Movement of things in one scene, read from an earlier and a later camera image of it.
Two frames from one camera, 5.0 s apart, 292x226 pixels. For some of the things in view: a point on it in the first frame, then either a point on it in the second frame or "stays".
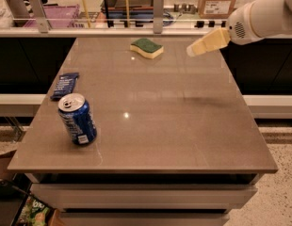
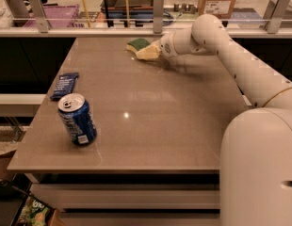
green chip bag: (34, 213) stays
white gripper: (238, 27) -> (166, 47)
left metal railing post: (38, 9) stays
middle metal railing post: (158, 11) stays
